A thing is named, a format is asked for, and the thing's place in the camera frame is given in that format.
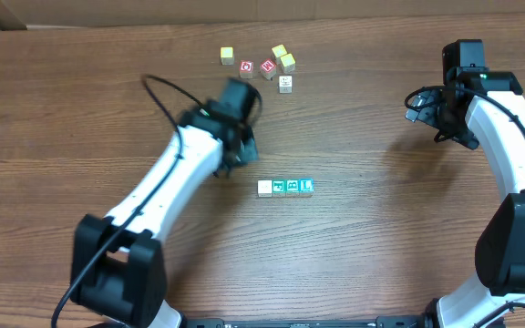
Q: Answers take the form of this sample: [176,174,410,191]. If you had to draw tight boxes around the green letter wooden block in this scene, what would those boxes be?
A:
[272,179,286,197]

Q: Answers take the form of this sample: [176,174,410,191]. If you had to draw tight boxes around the green B wooden block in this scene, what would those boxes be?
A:
[285,179,300,197]

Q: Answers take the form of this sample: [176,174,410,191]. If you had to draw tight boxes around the blue L wooden block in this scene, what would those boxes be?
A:
[298,179,314,197]

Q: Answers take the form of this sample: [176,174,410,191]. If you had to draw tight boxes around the white picture wooden block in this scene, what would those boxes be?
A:
[278,76,293,94]

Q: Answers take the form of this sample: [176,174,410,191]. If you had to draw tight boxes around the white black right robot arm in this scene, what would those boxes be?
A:
[405,39,525,327]

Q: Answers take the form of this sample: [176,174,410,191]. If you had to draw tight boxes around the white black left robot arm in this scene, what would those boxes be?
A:
[51,78,263,327]

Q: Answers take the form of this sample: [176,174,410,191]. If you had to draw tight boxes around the red O wooden block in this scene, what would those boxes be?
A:
[239,60,254,79]

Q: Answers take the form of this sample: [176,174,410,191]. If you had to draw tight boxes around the red M wooden block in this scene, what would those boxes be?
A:
[260,58,277,80]

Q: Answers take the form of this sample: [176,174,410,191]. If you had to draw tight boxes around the yellow wooden block far left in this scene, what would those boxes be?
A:
[220,46,234,66]

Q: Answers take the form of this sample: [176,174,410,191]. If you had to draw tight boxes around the yellow wooden block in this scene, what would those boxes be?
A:
[279,53,296,74]
[272,44,288,61]
[220,46,234,66]

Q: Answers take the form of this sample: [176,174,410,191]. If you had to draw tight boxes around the yellow wooden block right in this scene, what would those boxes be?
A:
[279,53,296,74]

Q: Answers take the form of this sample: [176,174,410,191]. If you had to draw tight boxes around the yellow wooden block top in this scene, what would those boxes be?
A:
[272,44,288,61]

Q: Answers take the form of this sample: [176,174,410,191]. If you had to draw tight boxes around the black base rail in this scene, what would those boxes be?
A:
[180,314,438,328]

